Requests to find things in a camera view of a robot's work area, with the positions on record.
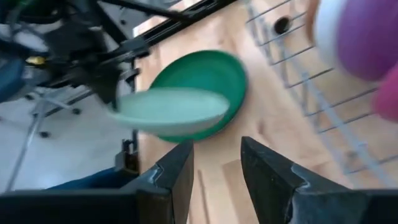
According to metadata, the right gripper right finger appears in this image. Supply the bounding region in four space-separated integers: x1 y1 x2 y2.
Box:
241 136 398 224

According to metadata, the grey wire dish rack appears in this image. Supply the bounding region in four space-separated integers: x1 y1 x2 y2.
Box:
244 0 398 188

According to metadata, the pink plate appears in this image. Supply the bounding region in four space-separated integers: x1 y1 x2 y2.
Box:
371 64 398 123

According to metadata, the white plate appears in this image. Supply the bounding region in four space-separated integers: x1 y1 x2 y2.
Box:
312 0 349 68

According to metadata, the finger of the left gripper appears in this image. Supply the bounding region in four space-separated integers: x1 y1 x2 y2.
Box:
80 62 122 111

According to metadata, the grey chair base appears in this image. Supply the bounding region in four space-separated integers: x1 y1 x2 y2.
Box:
4 90 85 192

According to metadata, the dark green plate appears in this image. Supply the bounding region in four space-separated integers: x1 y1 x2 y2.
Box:
149 49 249 144

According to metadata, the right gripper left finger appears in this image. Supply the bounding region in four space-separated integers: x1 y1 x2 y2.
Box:
0 139 195 224

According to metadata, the purple plate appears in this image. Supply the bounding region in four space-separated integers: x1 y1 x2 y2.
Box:
337 0 398 83

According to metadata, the translucent pale green plate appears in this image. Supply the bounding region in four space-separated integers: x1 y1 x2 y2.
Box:
107 86 231 137

